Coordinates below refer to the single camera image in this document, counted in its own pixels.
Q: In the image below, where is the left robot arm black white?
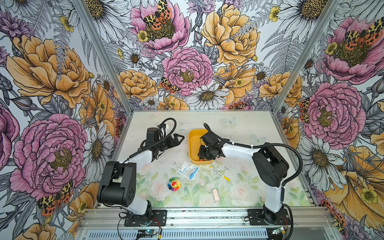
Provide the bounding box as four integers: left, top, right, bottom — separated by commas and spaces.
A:
97, 124, 185, 227

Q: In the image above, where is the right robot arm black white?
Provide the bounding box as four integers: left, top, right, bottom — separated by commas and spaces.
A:
198, 132, 290, 225

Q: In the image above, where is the yellow plastic bin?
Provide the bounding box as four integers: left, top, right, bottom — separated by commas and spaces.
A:
188, 129, 213, 166

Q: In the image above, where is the clear plastic packet blue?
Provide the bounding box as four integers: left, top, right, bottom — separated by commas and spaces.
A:
177, 162, 200, 181

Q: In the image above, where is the white yellow pen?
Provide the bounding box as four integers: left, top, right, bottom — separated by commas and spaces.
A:
209, 166, 231, 182

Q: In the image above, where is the pink eraser block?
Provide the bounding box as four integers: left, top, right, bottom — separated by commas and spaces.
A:
212, 189, 220, 203

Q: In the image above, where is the colourful round toy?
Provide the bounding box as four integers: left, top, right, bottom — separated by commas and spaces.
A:
168, 177, 181, 192

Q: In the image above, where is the left green circuit board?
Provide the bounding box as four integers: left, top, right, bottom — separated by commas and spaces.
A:
136, 230, 159, 239

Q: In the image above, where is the green circuit board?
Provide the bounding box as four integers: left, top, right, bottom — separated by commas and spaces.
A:
136, 230, 159, 239
271, 227, 286, 235

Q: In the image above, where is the right green circuit board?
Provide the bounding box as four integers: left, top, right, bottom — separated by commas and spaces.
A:
271, 227, 286, 235

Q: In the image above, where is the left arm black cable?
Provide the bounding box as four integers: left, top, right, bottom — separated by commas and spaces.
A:
125, 117, 178, 164

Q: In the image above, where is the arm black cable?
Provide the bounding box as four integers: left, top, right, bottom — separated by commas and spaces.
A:
125, 117, 178, 164
203, 122, 304, 240

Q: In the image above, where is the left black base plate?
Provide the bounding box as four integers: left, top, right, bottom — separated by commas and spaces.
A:
124, 210, 168, 227

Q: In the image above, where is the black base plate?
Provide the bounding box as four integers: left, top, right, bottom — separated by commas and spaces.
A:
244, 209, 291, 226
124, 210, 168, 227

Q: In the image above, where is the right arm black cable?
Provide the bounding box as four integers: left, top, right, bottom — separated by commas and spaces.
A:
203, 122, 304, 240

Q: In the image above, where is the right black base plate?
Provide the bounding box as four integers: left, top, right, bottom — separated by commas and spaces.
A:
244, 209, 291, 226

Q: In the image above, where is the aluminium front rail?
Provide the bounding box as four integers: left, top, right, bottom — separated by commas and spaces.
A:
76, 207, 342, 240

